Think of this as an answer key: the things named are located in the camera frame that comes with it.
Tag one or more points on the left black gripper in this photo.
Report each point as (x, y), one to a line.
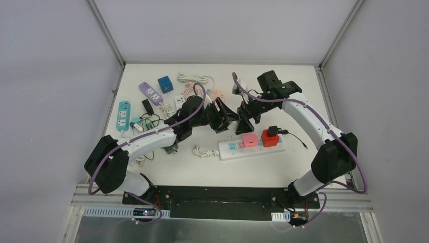
(218, 115)

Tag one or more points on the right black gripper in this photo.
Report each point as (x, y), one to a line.
(246, 112)

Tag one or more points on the pink plug adapter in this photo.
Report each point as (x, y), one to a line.
(250, 139)

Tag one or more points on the pink round power strip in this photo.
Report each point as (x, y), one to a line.
(218, 93)

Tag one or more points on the white long power strip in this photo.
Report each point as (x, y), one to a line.
(235, 149)

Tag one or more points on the white USB power strip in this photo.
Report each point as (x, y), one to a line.
(179, 101)

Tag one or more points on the green patterned cube adapter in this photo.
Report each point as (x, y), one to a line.
(171, 149)

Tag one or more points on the dark blue cube adapter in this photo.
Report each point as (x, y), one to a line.
(165, 84)

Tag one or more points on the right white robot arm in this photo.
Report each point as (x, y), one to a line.
(336, 151)

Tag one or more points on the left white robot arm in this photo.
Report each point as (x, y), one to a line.
(107, 164)

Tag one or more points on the red plug adapter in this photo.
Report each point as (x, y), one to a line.
(269, 141)

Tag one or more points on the white multi-plug adapter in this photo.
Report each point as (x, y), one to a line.
(138, 127)

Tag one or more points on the purple power strip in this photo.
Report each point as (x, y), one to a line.
(150, 93)

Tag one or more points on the green USB charger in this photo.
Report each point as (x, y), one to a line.
(148, 124)

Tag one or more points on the black charger brick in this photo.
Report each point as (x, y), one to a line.
(147, 105)

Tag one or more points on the teal charger block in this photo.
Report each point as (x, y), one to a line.
(135, 122)

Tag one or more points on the teal power strip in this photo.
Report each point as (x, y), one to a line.
(123, 116)

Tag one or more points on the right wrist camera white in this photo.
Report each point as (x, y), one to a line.
(240, 91)

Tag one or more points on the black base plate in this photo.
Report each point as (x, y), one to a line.
(226, 203)

